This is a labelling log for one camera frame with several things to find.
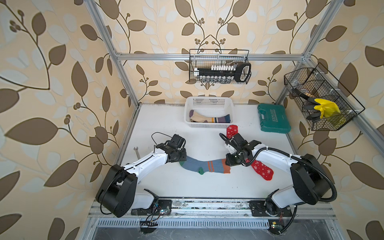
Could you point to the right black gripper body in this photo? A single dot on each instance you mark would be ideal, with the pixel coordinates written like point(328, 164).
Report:
point(234, 158)

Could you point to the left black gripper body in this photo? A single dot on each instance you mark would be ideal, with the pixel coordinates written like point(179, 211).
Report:
point(181, 155)

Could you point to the red bear sock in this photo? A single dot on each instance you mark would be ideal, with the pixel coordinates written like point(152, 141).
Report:
point(232, 130)
point(264, 171)

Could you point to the blue orange striped sock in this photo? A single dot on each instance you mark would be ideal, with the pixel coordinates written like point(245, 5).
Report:
point(201, 167)

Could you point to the white plastic basket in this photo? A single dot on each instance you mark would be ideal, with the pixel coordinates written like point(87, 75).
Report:
point(209, 107)

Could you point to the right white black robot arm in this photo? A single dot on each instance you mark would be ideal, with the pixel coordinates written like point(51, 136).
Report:
point(310, 182)

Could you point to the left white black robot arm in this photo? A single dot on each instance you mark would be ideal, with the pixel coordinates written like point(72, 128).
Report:
point(118, 192)

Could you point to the silver open-end wrench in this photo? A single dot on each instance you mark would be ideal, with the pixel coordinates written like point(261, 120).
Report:
point(137, 152)

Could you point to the green plastic tool case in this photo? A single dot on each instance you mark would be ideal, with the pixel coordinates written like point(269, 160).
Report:
point(273, 119)

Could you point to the socket set holder black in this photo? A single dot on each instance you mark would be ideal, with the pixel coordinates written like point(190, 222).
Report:
point(224, 74)

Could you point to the black pliers in basket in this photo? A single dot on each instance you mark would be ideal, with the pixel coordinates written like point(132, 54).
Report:
point(309, 106)

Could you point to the yellow rubber glove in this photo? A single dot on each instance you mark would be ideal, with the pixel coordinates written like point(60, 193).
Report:
point(326, 108)

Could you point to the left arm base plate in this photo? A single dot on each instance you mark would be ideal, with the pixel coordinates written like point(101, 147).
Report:
point(158, 208)

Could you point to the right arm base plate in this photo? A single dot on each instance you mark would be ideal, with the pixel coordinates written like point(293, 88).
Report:
point(261, 208)

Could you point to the black wire basket back wall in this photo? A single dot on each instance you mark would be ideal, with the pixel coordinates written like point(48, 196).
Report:
point(204, 58)

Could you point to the black wire basket wall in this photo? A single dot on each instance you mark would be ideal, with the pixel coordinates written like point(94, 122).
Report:
point(322, 84)
point(204, 58)

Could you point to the black wire basket right wall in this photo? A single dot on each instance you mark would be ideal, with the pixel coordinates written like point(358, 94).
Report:
point(322, 84)

